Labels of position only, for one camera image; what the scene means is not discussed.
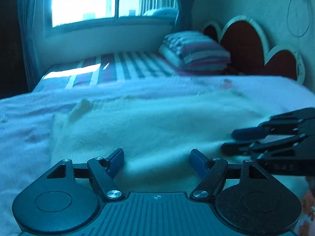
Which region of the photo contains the light blue pillow on sill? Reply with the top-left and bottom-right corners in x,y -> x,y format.
143,7 -> 178,18

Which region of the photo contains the blue right curtain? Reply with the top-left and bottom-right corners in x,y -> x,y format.
139,0 -> 202,33

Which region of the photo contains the hanging wall cable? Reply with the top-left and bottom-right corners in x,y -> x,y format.
286,0 -> 311,39

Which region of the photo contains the striped bed sheet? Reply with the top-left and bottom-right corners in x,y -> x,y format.
33,52 -> 183,92

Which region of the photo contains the red heart-shaped headboard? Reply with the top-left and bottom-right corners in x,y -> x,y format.
203,16 -> 306,85

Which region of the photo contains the white floral bedspread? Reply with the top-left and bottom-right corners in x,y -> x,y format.
1,76 -> 314,235

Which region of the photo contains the cream knitted sweater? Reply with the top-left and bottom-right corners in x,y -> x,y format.
50,91 -> 272,192

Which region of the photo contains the folded striped quilt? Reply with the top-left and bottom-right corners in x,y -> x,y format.
158,31 -> 231,71

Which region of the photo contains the blue curtain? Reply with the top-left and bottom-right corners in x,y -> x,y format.
18,0 -> 52,91
139,0 -> 202,33

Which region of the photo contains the blue left curtain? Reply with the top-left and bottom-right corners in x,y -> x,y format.
18,0 -> 52,91

